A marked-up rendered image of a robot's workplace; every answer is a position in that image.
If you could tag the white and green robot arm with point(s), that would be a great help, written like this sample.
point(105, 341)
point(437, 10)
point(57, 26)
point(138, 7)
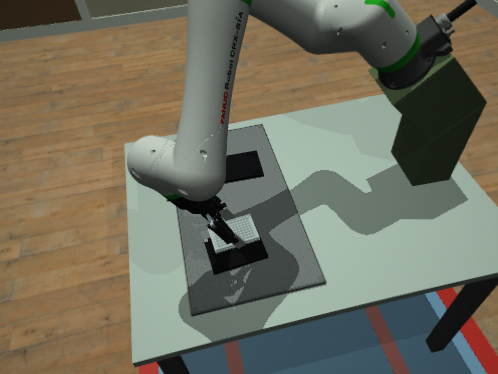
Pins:
point(193, 169)

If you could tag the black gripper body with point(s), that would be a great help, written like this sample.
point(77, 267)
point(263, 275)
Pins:
point(203, 208)

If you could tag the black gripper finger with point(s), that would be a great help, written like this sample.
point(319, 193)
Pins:
point(218, 225)
point(225, 213)

